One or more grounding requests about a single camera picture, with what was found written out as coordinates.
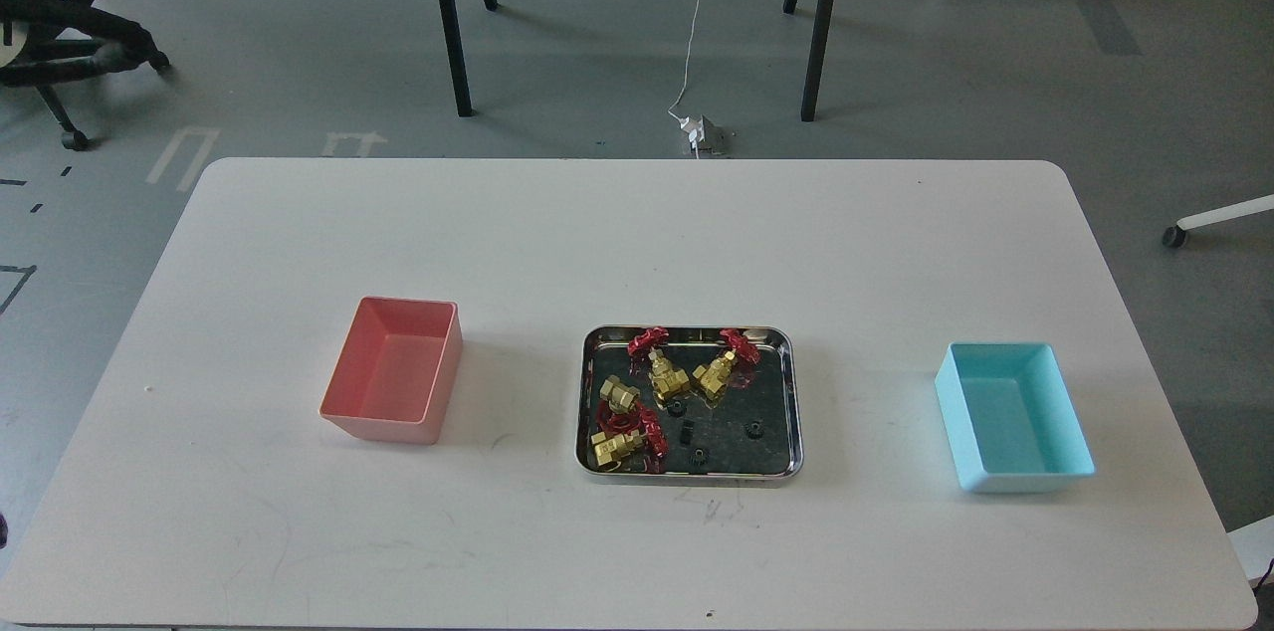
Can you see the white caster leg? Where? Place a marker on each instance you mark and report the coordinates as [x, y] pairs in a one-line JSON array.
[[1177, 235]]

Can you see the shiny metal tray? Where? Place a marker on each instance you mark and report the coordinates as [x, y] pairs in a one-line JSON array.
[[771, 398]]

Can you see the white power adapter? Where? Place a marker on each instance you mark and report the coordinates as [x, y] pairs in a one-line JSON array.
[[703, 138]]

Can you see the black office chair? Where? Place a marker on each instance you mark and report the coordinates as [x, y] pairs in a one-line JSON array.
[[48, 42]]

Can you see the light blue plastic box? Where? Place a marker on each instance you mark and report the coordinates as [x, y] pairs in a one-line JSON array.
[[1010, 420]]

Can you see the brass valve red handle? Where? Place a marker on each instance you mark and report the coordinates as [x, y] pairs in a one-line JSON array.
[[629, 442], [618, 396], [669, 381], [733, 366]]

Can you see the pink plastic box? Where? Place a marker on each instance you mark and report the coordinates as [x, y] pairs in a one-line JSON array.
[[394, 376]]

